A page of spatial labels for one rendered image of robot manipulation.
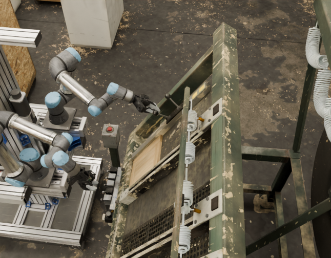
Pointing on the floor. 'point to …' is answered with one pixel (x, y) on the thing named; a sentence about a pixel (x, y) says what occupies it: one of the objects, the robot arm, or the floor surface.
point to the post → (115, 157)
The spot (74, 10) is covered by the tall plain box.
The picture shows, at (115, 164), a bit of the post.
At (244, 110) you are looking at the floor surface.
